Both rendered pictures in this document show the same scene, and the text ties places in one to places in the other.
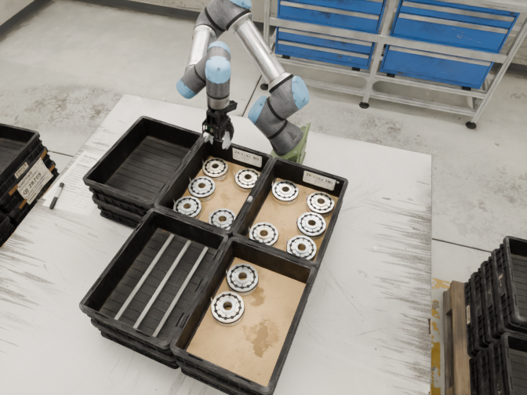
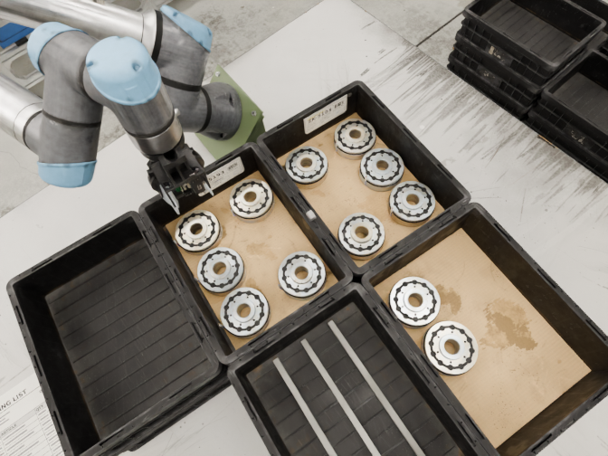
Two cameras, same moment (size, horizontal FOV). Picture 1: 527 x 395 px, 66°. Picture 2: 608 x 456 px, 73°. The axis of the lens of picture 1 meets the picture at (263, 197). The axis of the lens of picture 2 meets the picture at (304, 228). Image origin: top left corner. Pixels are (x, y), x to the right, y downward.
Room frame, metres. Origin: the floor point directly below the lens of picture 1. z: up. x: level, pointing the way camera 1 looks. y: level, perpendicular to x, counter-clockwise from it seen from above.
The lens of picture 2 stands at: (0.64, 0.31, 1.70)
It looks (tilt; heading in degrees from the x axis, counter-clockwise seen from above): 67 degrees down; 315
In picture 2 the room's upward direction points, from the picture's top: 10 degrees counter-clockwise
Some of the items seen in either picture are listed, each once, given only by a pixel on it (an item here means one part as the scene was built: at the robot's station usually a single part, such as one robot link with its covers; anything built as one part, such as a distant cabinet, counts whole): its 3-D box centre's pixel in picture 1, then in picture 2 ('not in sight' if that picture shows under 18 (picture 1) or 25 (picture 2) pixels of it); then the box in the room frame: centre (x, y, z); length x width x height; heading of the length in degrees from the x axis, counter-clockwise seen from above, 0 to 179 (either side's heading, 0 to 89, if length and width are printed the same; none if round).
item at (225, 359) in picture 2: (216, 181); (241, 242); (0.97, 0.17, 0.92); 0.40 x 0.30 x 0.02; 160
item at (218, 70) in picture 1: (218, 77); (131, 87); (1.07, 0.16, 1.30); 0.09 x 0.08 x 0.11; 5
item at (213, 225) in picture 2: (215, 167); (197, 230); (1.10, 0.20, 0.86); 0.10 x 0.10 x 0.01
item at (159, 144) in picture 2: (219, 98); (156, 127); (1.06, 0.16, 1.22); 0.08 x 0.08 x 0.05
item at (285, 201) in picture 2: (217, 190); (245, 251); (0.97, 0.17, 0.87); 0.40 x 0.30 x 0.11; 160
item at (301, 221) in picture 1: (311, 223); (382, 166); (0.84, -0.18, 0.86); 0.10 x 0.10 x 0.01
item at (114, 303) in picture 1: (161, 278); (354, 419); (0.60, 0.31, 0.87); 0.40 x 0.30 x 0.11; 160
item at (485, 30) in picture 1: (442, 45); not in sight; (2.56, -1.17, 0.60); 0.72 x 0.03 x 0.56; 77
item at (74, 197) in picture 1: (84, 180); (37, 446); (1.13, 0.78, 0.70); 0.33 x 0.23 x 0.01; 167
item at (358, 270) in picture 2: (293, 207); (357, 169); (0.87, -0.11, 0.92); 0.40 x 0.30 x 0.02; 160
